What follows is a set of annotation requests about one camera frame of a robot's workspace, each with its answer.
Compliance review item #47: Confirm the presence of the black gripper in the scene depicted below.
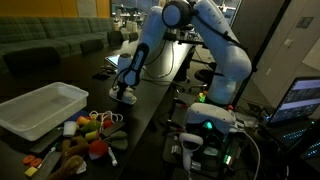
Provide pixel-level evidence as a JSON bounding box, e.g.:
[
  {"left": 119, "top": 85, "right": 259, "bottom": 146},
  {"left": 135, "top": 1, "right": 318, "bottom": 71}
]
[{"left": 115, "top": 79, "right": 130, "bottom": 95}]

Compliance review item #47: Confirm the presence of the white cloth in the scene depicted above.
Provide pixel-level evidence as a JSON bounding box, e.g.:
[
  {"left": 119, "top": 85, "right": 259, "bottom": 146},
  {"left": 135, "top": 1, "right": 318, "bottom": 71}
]
[{"left": 108, "top": 87, "right": 138, "bottom": 106}]

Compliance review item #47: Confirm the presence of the red orange ball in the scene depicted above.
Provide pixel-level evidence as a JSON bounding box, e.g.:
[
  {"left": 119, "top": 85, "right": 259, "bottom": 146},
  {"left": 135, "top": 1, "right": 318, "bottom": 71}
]
[{"left": 102, "top": 119, "right": 113, "bottom": 130}]

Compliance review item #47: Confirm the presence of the black rectangular eraser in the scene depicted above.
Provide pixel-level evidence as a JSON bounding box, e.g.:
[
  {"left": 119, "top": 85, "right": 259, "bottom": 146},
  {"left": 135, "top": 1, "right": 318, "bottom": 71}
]
[{"left": 100, "top": 120, "right": 126, "bottom": 138}]

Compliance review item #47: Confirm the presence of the green toy fruit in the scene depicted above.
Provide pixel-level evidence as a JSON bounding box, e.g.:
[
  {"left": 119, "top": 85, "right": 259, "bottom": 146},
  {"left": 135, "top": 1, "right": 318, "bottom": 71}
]
[{"left": 79, "top": 119, "right": 102, "bottom": 134}]

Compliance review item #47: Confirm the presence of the blue block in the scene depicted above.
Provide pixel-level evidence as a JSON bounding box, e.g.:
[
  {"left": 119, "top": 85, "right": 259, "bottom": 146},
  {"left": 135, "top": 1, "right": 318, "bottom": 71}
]
[{"left": 68, "top": 109, "right": 89, "bottom": 123}]

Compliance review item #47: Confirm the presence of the green cloth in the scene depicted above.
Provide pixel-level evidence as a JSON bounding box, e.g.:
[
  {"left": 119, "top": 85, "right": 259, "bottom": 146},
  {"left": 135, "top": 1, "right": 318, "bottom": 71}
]
[{"left": 105, "top": 130, "right": 129, "bottom": 152}]

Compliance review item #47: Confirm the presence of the orange plush ball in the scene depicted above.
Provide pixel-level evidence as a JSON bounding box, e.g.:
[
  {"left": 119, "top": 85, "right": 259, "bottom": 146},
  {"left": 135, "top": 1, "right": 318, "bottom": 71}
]
[{"left": 88, "top": 139, "right": 110, "bottom": 161}]

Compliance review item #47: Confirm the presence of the white paper cup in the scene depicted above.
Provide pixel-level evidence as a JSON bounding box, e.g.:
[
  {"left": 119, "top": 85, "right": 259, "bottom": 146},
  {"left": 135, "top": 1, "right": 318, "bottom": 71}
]
[{"left": 62, "top": 120, "right": 78, "bottom": 138}]

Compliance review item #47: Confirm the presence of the white green marker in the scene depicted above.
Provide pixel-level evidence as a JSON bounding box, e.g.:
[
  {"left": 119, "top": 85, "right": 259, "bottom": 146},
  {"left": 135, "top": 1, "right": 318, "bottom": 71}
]
[{"left": 107, "top": 146, "right": 119, "bottom": 167}]

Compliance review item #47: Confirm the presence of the brown plush animal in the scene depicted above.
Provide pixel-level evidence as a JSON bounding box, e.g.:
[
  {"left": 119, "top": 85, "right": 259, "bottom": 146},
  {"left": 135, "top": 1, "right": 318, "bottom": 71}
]
[{"left": 49, "top": 134, "right": 89, "bottom": 180}]

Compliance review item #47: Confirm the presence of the orange disc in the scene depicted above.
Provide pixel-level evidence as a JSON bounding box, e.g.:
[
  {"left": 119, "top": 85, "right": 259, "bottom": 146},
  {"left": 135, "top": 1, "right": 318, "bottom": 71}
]
[
  {"left": 22, "top": 154, "right": 36, "bottom": 166},
  {"left": 29, "top": 157, "right": 43, "bottom": 168}
]

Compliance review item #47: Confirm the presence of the yellow block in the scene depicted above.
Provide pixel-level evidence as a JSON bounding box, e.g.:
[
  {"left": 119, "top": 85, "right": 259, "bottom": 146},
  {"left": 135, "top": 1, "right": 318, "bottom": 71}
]
[{"left": 24, "top": 166, "right": 39, "bottom": 178}]

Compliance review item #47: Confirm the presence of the tablet with lit screen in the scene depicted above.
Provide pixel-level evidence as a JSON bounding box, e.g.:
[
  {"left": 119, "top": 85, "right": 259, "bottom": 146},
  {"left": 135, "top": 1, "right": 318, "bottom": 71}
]
[{"left": 104, "top": 54, "right": 121, "bottom": 68}]

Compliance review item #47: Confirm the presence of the black office chair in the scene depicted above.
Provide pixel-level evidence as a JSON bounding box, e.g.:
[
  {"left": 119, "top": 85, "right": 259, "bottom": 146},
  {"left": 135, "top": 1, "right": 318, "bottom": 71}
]
[{"left": 193, "top": 68, "right": 218, "bottom": 88}]

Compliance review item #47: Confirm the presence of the white plastic bin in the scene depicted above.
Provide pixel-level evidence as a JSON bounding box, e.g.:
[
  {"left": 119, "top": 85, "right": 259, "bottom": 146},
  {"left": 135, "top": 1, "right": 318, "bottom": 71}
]
[{"left": 0, "top": 81, "right": 90, "bottom": 142}]

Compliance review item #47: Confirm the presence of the white VR headset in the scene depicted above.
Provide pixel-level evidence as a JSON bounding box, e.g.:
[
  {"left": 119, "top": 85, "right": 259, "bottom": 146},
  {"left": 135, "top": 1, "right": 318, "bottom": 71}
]
[{"left": 184, "top": 102, "right": 237, "bottom": 136}]

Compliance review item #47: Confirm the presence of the white VR controller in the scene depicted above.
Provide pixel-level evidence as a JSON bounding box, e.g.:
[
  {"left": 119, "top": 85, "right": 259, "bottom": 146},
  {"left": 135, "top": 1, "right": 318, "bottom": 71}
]
[{"left": 178, "top": 132, "right": 204, "bottom": 173}]

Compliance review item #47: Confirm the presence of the green plaid couch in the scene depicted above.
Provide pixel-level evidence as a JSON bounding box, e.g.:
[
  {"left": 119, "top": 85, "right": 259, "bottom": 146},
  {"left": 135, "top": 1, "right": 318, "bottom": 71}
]
[{"left": 0, "top": 16, "right": 116, "bottom": 73}]

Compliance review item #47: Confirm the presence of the black equipment stand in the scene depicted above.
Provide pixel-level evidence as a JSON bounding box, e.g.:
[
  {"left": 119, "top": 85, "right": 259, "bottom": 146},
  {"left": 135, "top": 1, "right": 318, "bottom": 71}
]
[{"left": 163, "top": 133, "right": 241, "bottom": 180}]

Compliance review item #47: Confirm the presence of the open laptop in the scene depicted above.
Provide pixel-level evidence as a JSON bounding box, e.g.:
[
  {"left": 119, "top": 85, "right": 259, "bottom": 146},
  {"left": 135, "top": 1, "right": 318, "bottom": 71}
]
[{"left": 264, "top": 76, "right": 320, "bottom": 161}]

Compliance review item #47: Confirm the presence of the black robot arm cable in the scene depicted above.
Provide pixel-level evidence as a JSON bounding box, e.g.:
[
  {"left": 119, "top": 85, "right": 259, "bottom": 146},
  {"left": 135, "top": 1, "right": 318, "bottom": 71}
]
[{"left": 189, "top": 9, "right": 249, "bottom": 51}]

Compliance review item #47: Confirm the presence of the thick white cable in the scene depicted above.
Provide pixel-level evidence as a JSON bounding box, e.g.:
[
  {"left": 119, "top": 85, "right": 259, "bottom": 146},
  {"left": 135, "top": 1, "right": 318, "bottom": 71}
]
[{"left": 238, "top": 129, "right": 262, "bottom": 180}]

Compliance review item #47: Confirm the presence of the grey wall sign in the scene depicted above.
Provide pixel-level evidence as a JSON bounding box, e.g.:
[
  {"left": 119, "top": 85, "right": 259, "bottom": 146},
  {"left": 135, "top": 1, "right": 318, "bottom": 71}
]
[{"left": 295, "top": 16, "right": 314, "bottom": 29}]

